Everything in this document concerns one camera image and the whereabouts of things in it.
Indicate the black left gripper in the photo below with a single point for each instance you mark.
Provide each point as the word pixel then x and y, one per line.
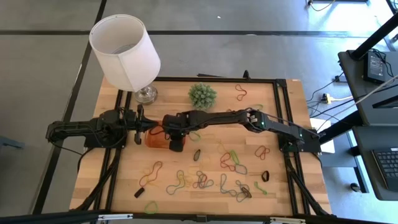
pixel 139 127

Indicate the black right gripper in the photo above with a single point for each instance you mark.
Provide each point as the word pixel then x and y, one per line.
pixel 180 127

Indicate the green rubber band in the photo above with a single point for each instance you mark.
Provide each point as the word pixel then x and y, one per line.
pixel 259 187
pixel 199 139
pixel 234 157
pixel 145 208
pixel 261 106

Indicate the black round cap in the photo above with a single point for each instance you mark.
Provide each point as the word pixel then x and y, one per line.
pixel 194 156

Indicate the yellow rubber band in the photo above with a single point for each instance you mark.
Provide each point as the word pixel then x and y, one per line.
pixel 146 180
pixel 179 175
pixel 219 146

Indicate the blue rubber band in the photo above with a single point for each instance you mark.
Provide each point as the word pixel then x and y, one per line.
pixel 235 168
pixel 167 189
pixel 212 183

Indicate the black rubber band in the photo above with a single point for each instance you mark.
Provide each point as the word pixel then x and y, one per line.
pixel 262 177
pixel 139 192
pixel 243 188

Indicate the teal rubber band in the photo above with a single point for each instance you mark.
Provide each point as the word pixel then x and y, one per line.
pixel 221 182

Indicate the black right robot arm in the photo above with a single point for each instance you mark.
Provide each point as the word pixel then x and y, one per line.
pixel 224 116

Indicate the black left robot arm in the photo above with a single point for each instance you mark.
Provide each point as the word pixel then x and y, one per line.
pixel 77 129

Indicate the orange plastic bin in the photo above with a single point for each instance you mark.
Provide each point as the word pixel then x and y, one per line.
pixel 155 142

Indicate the green artificial potted plant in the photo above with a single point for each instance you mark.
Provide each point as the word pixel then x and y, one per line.
pixel 202 96

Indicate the white shade table lamp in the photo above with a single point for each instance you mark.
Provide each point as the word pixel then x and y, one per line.
pixel 124 62

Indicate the black flat bar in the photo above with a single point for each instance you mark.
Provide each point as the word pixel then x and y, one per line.
pixel 210 75

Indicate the black gantry beam silver brackets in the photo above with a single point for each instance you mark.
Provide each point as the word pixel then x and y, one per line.
pixel 62 216

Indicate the yellow white power strip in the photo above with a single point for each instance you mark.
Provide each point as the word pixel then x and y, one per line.
pixel 326 99

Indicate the black slanted strut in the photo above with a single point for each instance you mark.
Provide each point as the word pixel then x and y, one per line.
pixel 342 126

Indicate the black desk with adapter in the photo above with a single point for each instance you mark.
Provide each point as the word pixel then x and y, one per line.
pixel 351 77

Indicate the black caster wheel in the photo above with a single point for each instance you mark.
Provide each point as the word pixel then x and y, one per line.
pixel 354 187

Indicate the black desk with keyboard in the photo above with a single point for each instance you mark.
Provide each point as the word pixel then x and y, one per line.
pixel 363 161

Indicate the black power adapter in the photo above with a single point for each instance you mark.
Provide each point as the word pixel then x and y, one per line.
pixel 374 67

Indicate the black keyboard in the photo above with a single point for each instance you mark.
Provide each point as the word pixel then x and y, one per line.
pixel 388 168

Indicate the black slanted pole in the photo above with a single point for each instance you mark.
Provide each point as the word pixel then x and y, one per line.
pixel 373 39

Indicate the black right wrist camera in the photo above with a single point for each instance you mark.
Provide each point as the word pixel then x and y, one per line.
pixel 168 122

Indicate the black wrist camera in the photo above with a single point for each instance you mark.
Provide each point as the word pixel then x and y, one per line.
pixel 130 115
pixel 168 122

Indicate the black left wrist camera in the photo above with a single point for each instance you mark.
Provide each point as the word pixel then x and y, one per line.
pixel 130 115

